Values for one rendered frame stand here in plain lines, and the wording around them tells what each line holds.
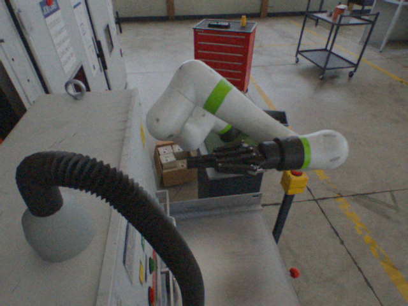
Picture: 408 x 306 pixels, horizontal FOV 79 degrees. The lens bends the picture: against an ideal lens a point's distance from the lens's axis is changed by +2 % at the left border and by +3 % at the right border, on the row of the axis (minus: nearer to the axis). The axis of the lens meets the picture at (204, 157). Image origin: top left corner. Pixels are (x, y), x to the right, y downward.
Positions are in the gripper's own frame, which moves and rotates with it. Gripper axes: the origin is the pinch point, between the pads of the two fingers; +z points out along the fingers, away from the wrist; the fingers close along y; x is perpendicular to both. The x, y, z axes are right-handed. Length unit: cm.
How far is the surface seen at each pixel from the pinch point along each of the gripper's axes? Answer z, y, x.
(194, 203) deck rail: 0.8, 13.5, -33.0
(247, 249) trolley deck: -15.7, -5.2, -38.3
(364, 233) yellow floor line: -129, 39, -123
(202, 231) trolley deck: -1.1, 4.3, -38.3
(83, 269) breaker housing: 16.8, -33.5, 16.1
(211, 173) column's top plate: -11, 44, -48
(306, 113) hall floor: -168, 212, -123
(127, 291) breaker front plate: 13.6, -33.5, 9.5
